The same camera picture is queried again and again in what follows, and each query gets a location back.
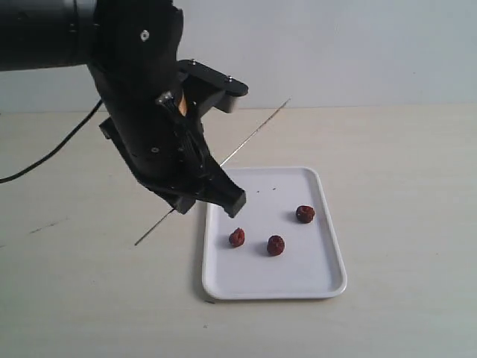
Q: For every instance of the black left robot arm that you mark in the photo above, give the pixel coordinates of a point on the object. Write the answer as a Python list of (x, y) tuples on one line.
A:
[(50, 34)]

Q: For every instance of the white rectangular plastic tray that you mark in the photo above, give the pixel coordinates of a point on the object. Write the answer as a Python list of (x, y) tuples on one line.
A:
[(310, 267)]

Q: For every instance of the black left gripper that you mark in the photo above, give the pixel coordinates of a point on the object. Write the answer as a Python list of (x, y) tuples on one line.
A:
[(134, 67)]

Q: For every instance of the thin metal skewer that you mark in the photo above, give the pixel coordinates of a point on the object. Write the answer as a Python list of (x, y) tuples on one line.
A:
[(223, 162)]

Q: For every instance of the dried red fruit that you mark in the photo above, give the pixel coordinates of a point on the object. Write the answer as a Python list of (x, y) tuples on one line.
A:
[(237, 238), (305, 214), (275, 246)]

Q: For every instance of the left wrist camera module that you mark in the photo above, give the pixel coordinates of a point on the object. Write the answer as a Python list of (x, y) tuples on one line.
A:
[(207, 88)]

